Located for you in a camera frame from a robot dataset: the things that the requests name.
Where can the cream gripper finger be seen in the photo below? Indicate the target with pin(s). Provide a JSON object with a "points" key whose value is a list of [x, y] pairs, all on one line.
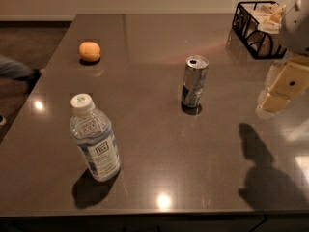
{"points": [[285, 80]]}

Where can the clear plastic water bottle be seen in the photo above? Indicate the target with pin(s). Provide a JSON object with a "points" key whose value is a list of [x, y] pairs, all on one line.
{"points": [[93, 134]]}

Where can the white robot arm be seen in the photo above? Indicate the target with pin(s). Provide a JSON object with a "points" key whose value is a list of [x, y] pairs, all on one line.
{"points": [[294, 28]]}

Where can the cream packets in basket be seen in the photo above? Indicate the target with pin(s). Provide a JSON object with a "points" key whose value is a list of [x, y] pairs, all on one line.
{"points": [[265, 39]]}

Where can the silver aluminium drink can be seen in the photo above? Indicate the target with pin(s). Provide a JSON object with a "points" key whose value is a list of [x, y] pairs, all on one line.
{"points": [[195, 72]]}

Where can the orange round fruit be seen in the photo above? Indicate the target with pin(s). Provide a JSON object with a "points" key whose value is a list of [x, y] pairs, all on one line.
{"points": [[89, 51]]}

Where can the person's leg with dark shoe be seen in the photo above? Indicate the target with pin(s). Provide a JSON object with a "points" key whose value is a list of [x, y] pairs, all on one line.
{"points": [[10, 68]]}

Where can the black wire basket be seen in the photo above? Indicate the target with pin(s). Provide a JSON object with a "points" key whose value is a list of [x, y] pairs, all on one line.
{"points": [[244, 25]]}

